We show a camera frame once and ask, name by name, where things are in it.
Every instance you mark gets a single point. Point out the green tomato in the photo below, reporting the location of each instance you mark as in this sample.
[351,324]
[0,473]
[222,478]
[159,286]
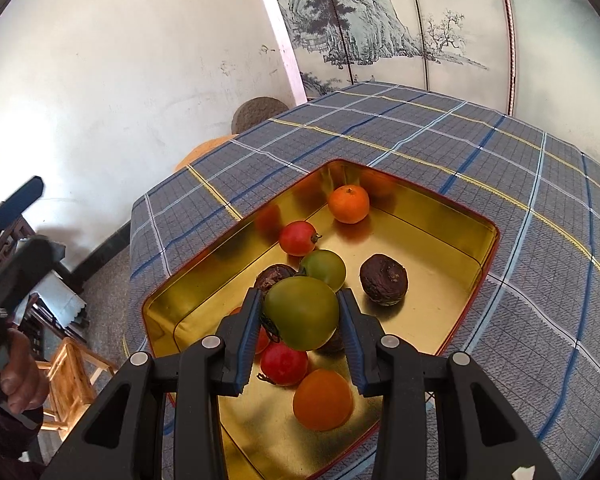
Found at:
[326,266]

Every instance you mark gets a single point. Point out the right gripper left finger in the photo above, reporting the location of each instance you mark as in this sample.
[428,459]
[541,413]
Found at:
[120,435]

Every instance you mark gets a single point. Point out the person's left hand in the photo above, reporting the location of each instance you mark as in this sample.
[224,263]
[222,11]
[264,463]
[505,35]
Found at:
[24,384]

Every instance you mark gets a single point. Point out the small red-orange tomato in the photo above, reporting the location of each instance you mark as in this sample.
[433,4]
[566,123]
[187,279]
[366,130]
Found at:
[298,238]

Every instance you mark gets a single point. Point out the small tangerine in tin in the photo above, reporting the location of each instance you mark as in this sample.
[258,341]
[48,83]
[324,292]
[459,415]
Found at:
[349,204]

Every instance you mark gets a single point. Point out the large yellow-green fruit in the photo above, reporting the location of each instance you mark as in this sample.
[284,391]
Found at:
[301,312]

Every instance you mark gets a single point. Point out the plaid grey blue tablecloth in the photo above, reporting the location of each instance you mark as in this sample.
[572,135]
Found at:
[497,224]

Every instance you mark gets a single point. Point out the dark wrinkled passion fruit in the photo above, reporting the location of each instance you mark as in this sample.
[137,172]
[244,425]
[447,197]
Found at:
[272,275]

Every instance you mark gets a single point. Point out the painted landscape folding screen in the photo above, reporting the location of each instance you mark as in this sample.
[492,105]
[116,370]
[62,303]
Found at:
[535,60]

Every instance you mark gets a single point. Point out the orange round stool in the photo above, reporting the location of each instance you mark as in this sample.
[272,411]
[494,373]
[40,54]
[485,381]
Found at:
[201,150]

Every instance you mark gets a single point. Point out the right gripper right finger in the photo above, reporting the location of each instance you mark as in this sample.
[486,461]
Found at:
[480,435]

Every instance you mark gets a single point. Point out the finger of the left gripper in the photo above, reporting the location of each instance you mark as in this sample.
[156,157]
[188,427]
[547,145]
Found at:
[31,263]
[12,208]

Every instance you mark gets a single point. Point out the round stone millstone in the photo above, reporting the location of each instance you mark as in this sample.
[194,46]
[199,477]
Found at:
[255,111]

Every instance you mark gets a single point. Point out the wooden stool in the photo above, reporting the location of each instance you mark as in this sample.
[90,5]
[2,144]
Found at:
[72,374]

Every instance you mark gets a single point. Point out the large red tomato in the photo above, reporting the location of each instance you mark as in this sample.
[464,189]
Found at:
[283,366]

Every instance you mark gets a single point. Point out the large orange tangerine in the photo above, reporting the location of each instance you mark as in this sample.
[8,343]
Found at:
[323,401]

